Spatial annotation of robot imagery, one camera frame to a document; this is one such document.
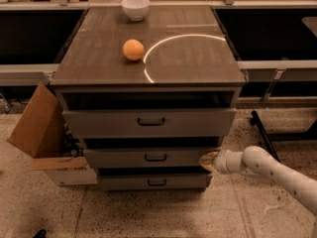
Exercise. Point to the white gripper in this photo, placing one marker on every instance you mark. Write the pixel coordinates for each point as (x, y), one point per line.
(222, 161)

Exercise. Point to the grey drawer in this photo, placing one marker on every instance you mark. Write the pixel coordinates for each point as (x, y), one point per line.
(149, 182)
(145, 158)
(150, 123)

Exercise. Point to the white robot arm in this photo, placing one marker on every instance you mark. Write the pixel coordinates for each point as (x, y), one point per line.
(255, 162)

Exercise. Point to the grey drawer cabinet wood top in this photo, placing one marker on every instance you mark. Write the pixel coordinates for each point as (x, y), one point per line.
(187, 65)

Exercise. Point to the grey bottom drawer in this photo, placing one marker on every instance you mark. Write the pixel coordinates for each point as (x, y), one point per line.
(149, 182)

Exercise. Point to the grey top drawer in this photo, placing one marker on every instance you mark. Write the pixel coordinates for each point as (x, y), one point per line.
(150, 123)

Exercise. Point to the black metal stand leg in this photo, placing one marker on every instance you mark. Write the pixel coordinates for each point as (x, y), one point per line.
(256, 121)

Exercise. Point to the orange fruit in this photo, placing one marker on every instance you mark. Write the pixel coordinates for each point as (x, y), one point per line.
(133, 50)

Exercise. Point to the white ceramic bowl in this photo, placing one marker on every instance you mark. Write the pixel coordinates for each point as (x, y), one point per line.
(136, 10)

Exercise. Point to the open cardboard box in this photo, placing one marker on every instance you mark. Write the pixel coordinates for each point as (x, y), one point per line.
(40, 134)

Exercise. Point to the small black floor object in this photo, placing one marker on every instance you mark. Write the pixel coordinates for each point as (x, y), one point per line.
(41, 234)

